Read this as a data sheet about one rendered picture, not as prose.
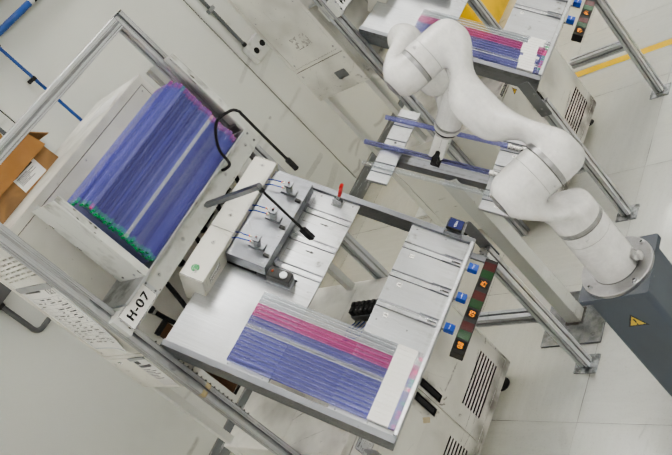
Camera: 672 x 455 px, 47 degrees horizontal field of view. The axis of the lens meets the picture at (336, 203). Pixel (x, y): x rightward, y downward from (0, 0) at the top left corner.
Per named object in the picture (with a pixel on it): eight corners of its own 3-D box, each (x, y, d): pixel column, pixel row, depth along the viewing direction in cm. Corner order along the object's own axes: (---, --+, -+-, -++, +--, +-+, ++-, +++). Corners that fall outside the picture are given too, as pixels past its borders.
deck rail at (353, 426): (395, 444, 208) (396, 436, 203) (392, 451, 207) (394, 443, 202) (167, 347, 225) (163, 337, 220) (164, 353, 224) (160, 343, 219)
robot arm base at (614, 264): (659, 231, 192) (622, 182, 184) (649, 292, 181) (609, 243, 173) (590, 246, 205) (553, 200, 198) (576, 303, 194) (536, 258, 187)
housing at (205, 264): (280, 188, 261) (277, 162, 249) (209, 306, 234) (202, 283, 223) (259, 181, 263) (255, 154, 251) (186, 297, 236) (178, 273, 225)
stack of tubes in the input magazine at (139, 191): (238, 136, 244) (176, 76, 234) (153, 262, 217) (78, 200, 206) (217, 146, 254) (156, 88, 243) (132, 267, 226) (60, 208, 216)
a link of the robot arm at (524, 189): (611, 213, 179) (556, 143, 170) (550, 266, 181) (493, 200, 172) (585, 194, 190) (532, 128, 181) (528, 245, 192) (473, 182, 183)
